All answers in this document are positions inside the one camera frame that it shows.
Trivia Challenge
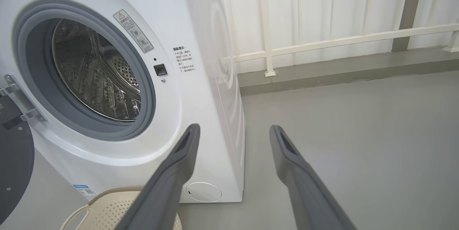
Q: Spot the grey warning sticker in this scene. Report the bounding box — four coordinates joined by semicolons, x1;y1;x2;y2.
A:
113;9;154;53

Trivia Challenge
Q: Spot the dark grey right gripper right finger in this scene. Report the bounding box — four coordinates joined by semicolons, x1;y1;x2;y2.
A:
269;125;357;230

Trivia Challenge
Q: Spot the round white filter cover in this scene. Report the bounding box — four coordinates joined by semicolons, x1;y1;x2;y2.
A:
186;182;222;202

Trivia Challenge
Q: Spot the round black glass washer door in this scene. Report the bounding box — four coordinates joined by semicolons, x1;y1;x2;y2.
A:
0;94;35;225

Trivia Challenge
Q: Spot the blue energy label sticker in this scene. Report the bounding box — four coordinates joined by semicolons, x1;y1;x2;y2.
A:
73;184;97;201

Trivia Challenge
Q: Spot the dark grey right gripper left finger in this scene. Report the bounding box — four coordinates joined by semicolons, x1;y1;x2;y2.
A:
115;123;200;230

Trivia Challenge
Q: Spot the cream perforated laundry basket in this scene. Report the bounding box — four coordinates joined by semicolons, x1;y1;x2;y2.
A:
60;187;183;230

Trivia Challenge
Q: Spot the metal door hinge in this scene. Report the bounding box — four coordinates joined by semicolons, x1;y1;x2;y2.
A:
0;73;47;123

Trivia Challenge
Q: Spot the steel washer drum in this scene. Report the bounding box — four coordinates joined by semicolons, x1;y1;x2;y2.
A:
52;18;141;122

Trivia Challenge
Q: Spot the white front-load washing machine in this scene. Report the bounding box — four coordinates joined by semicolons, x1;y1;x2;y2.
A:
0;0;246;203

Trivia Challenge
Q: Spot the white metal railing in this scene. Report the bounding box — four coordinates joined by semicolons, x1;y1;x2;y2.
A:
219;0;459;77

